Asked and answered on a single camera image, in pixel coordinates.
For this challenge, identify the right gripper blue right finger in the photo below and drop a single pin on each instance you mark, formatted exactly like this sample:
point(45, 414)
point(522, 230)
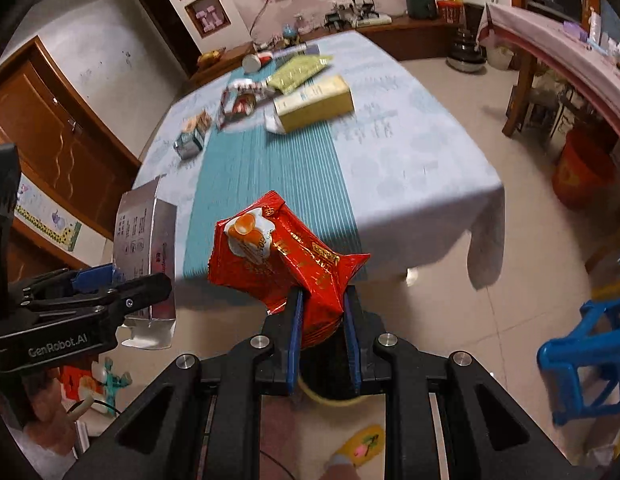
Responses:
point(362, 329)

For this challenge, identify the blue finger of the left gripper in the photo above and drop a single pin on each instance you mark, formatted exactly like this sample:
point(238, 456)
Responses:
point(93, 279)
point(140, 292)

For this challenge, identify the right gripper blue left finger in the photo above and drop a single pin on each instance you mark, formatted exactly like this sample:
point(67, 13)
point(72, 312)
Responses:
point(279, 372)

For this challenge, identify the grey printed carton box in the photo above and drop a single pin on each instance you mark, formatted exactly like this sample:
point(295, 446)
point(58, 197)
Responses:
point(143, 245)

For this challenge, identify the large red snack bag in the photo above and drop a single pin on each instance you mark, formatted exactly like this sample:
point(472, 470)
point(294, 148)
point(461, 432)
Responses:
point(266, 250)

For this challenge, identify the small black white carton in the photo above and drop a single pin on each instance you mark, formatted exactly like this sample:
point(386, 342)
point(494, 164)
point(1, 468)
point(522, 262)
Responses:
point(191, 138)

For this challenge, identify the red white wrapper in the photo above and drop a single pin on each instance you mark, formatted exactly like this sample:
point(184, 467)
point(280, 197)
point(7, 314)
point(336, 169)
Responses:
point(240, 98)

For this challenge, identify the cream toothpaste box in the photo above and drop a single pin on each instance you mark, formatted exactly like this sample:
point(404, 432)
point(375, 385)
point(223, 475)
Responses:
point(326, 99)

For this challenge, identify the yellow-green foil pouch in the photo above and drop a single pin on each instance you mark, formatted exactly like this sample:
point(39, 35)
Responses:
point(297, 71)

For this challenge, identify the white blue medicine box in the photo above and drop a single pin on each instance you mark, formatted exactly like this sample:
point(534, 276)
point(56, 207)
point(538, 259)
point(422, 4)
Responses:
point(301, 49)

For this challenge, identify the red white paper cup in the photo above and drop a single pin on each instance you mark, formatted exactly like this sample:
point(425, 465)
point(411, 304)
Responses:
point(253, 63)

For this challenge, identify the yellow round trash bin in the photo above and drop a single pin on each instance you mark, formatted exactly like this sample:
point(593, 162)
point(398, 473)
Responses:
point(336, 399)

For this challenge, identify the teal toy figure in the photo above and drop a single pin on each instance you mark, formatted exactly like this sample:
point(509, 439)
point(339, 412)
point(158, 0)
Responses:
point(103, 374)

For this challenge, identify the right yellow slipper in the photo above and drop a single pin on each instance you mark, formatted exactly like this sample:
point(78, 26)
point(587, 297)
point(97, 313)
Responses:
point(359, 449)

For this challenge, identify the wooden door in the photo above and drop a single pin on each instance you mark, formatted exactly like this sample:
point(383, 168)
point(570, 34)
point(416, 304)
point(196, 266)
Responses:
point(74, 169)

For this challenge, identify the light blue patterned tablecloth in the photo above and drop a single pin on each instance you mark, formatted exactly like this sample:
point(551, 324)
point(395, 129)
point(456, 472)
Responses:
point(399, 178)

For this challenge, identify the blue plastic stool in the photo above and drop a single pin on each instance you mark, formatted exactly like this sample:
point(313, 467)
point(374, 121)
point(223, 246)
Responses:
point(594, 343)

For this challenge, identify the red plastic bucket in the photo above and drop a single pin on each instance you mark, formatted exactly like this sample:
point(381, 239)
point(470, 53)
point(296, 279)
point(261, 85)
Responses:
point(584, 171)

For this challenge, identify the dark green speaker box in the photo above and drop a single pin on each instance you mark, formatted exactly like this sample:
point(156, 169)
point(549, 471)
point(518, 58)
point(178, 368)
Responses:
point(422, 9)

